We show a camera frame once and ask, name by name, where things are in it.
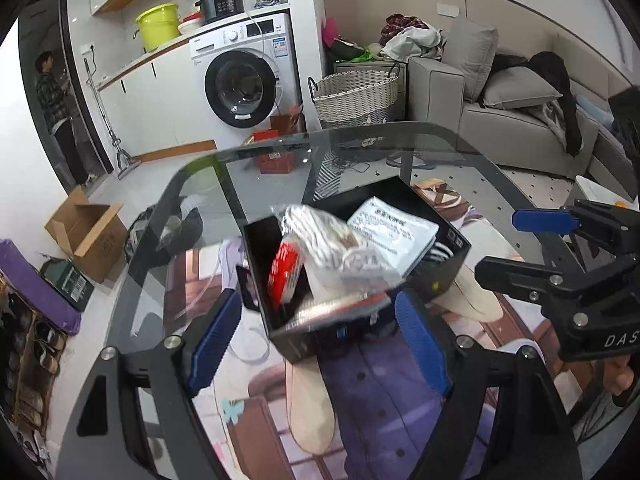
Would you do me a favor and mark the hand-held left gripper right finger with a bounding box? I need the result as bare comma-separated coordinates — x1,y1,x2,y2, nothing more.
394,290,585,480

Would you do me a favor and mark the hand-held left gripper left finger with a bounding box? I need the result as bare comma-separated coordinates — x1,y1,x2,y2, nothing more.
52,287,244,480

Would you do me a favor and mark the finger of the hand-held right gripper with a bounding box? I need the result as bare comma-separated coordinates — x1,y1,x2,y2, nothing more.
475,255,640,311
512,199,640,261

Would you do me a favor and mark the black box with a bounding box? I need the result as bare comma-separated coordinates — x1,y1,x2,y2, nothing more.
242,176,472,363

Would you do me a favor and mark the clear bag with red label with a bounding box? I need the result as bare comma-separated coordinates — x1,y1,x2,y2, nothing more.
269,204,403,318

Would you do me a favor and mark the person's right hand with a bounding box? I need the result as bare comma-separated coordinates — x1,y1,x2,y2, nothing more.
602,355,640,396

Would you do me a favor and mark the white printed packet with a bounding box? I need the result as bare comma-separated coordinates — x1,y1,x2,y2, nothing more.
346,196,440,278

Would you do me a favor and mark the grey cushion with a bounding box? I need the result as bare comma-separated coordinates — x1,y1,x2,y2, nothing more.
482,67,563,110
442,16,500,103

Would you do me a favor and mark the black jacket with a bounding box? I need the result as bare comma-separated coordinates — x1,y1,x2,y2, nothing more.
492,51,586,156

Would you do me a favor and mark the open cardboard box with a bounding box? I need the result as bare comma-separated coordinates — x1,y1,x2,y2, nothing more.
45,185,128,285

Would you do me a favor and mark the green carton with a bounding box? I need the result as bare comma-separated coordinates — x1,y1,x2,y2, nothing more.
40,257,96,311

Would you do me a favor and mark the grey sofa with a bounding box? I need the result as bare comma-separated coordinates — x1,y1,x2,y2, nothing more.
407,15,640,201

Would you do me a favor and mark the shoe rack with shoes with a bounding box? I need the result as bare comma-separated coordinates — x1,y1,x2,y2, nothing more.
0,280,68,461

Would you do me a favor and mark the wooden shoe rack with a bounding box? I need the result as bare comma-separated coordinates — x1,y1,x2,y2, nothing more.
0,270,71,466

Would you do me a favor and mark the red storage box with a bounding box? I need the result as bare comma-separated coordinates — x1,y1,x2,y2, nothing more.
252,131,296,175

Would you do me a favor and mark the wicker laundry basket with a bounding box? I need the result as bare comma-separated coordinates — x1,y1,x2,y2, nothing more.
307,71,401,130

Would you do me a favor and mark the pile of clothes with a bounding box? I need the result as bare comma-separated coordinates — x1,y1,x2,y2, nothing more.
377,12,446,63

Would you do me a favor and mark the flat mop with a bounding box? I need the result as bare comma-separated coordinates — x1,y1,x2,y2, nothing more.
82,57,142,179

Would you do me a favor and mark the white base cabinet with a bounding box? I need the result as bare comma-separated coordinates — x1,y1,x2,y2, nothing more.
92,35,218,161

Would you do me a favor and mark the white washing machine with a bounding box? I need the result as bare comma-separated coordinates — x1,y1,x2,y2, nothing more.
189,10,303,143

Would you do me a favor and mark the green plastic bucket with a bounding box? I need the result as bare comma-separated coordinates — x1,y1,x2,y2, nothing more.
134,3,182,52

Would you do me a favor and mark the black rice cooker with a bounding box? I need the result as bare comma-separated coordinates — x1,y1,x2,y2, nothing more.
197,0,247,25

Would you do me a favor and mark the white cable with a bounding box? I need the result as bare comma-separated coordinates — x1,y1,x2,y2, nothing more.
422,242,453,263

